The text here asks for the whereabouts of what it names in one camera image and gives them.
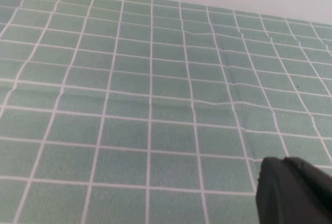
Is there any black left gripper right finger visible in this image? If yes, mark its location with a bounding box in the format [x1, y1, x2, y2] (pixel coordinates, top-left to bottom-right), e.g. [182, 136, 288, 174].
[283, 156, 332, 224]

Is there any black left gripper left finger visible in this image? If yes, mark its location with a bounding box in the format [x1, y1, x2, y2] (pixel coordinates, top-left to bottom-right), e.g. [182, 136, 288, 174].
[255, 156, 312, 224]

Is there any green white-grid tablecloth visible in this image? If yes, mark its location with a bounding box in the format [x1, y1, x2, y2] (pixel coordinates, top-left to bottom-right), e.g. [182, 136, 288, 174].
[0, 0, 332, 224]

